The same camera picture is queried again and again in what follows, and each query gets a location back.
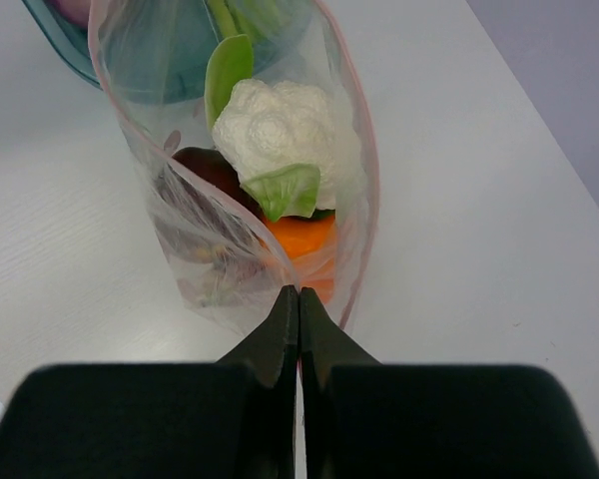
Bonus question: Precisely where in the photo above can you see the dark red toy pepper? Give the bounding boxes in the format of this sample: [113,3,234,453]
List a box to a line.
[173,147,264,220]

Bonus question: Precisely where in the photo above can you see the teal plastic food tray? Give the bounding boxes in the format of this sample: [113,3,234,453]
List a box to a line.
[21,0,315,105]

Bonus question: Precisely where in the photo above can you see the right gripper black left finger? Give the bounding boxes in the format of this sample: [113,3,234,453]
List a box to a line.
[0,286,299,478]

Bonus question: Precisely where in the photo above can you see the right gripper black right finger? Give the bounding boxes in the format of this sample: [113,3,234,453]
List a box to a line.
[299,288,599,478]

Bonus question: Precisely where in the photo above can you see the white toy cauliflower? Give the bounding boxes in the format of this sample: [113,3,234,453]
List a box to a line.
[203,33,368,224]

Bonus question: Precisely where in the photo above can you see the purple toy onion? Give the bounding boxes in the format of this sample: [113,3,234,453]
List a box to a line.
[47,0,92,29]

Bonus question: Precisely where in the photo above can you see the clear zip top bag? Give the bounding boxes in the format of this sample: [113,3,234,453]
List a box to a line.
[88,1,379,332]

